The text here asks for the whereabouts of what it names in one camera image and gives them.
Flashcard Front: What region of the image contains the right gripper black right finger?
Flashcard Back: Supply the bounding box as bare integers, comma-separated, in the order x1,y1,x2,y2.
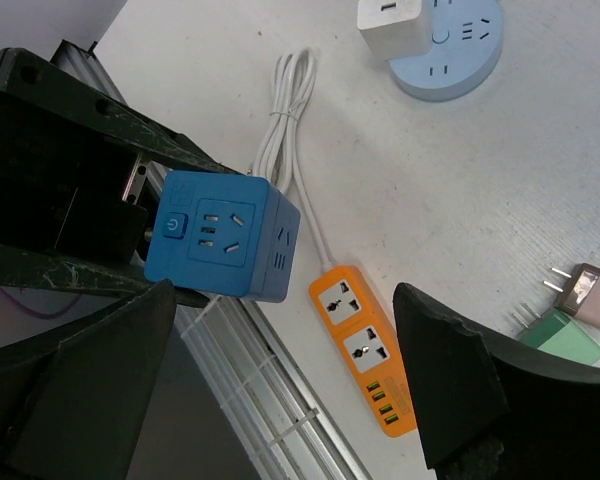
393,283,600,479

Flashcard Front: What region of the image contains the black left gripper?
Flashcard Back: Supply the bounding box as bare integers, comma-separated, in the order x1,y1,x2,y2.
0,48,235,298

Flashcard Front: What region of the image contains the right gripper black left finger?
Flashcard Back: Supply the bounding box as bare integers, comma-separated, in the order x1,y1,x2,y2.
0,281,176,479

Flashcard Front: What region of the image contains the blue cube socket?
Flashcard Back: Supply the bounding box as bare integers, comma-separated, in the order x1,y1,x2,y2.
144,170,301,303

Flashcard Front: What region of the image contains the round light blue socket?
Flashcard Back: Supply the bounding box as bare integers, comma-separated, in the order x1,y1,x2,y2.
389,0,504,102

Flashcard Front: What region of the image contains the white usb charger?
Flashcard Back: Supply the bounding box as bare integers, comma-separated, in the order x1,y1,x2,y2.
357,0,432,61

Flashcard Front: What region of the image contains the pink plug adapter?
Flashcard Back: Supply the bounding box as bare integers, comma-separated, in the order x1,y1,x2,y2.
542,263,600,329

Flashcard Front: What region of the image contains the green usb charger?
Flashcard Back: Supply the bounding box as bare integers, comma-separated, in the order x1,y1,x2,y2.
510,303,600,366

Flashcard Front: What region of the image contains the orange power strip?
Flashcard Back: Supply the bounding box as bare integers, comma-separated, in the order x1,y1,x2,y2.
309,265,417,438

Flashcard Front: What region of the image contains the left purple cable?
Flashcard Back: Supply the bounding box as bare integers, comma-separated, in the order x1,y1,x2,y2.
0,284,84,320

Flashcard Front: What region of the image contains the aluminium frame rail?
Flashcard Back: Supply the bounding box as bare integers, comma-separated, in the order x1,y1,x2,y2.
49,39,376,480

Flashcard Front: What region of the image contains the white bundled power cable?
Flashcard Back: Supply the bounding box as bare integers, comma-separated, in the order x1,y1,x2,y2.
247,47,336,269

